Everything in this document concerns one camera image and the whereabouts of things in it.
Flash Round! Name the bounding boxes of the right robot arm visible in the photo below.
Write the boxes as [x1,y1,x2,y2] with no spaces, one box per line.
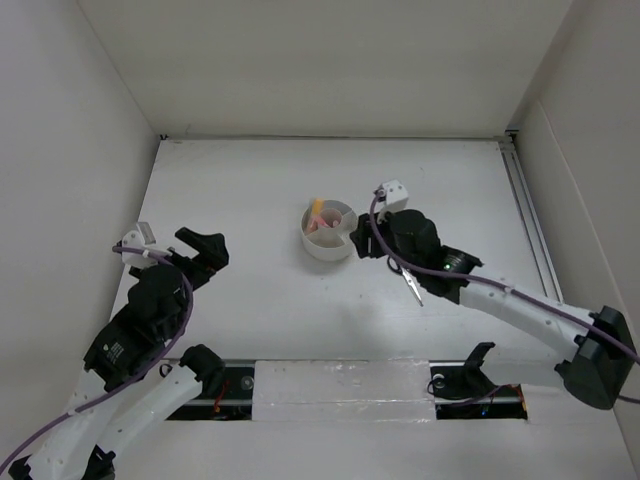
[349,209,639,410]

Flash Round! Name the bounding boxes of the black handled scissors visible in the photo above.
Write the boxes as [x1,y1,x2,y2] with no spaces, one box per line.
[386,257,424,307]

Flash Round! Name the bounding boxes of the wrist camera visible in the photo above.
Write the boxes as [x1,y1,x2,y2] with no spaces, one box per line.
[121,221,156,269]
[374,179,409,224]

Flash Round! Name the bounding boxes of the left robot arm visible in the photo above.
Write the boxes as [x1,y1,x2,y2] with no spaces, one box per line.
[1,222,229,479]

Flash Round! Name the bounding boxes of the orange yellow highlighter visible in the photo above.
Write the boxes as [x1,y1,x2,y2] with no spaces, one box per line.
[308,198,324,232]

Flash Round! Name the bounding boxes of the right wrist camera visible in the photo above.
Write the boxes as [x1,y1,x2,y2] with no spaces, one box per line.
[374,179,409,224]

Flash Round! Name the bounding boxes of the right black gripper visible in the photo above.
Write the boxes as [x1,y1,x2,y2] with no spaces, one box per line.
[350,202,421,277]

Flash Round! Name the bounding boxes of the white round divided organizer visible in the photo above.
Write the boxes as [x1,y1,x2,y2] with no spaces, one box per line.
[300,198,357,262]

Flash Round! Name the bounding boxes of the clear tape sheet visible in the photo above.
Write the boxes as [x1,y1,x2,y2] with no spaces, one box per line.
[252,359,436,424]

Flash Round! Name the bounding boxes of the aluminium rail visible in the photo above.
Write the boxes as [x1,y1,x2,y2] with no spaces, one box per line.
[499,130,584,356]

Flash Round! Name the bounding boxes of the red pink pen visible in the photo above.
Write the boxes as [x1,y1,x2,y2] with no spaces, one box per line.
[319,208,342,228]

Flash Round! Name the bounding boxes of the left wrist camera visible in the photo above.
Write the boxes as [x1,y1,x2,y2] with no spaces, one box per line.
[121,221,156,269]

